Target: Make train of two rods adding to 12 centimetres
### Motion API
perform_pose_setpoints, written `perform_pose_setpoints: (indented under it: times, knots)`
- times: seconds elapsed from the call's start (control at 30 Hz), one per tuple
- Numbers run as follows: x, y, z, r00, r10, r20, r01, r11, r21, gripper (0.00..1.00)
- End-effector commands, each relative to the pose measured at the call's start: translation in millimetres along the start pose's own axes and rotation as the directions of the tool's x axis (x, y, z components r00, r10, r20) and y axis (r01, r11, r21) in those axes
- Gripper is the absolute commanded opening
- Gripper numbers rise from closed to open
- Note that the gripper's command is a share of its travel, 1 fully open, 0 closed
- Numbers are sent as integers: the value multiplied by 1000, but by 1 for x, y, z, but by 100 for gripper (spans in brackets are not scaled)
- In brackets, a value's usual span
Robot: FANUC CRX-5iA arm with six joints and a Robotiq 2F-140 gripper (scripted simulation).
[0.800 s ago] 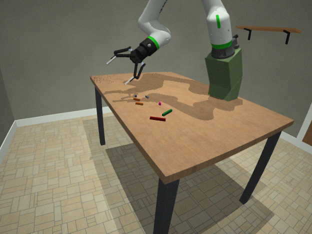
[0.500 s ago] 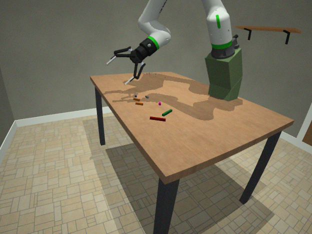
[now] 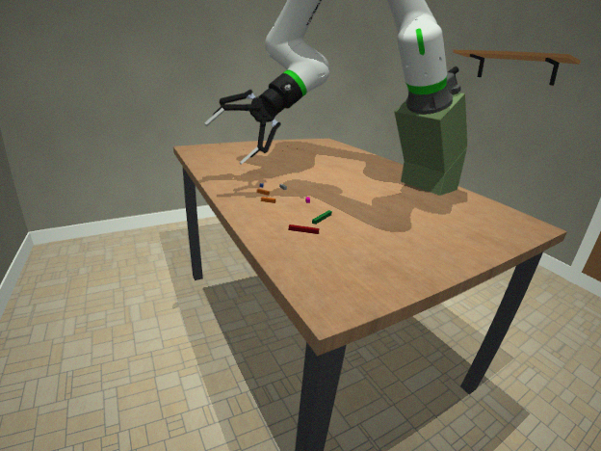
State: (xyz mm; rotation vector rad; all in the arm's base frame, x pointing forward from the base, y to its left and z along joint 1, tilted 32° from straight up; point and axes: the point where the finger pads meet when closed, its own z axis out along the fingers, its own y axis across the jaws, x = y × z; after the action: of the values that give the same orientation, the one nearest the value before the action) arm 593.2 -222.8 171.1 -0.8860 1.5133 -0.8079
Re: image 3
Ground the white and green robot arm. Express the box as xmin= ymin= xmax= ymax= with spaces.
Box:
xmin=265 ymin=0 xmax=460 ymax=114

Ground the dark red rod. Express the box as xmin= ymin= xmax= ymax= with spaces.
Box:
xmin=289 ymin=225 xmax=319 ymax=234

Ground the green rod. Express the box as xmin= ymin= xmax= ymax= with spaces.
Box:
xmin=312 ymin=210 xmax=332 ymax=225

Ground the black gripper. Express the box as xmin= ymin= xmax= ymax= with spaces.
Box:
xmin=204 ymin=89 xmax=285 ymax=165

